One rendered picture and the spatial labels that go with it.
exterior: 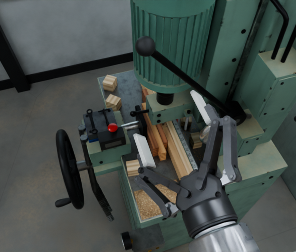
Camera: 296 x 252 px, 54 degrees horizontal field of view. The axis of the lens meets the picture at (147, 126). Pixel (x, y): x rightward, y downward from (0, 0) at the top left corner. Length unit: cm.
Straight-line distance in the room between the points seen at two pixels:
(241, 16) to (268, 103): 21
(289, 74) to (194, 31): 23
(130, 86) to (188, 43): 55
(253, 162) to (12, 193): 148
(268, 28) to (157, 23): 24
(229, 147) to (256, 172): 68
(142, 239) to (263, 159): 53
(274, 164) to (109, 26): 159
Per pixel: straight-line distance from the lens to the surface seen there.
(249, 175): 110
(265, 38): 71
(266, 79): 71
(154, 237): 116
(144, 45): 50
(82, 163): 106
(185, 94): 90
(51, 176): 202
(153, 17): 60
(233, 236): 41
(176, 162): 91
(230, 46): 72
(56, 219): 190
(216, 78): 78
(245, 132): 84
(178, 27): 60
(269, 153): 117
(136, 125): 96
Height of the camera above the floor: 175
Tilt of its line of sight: 56 degrees down
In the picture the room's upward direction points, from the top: straight up
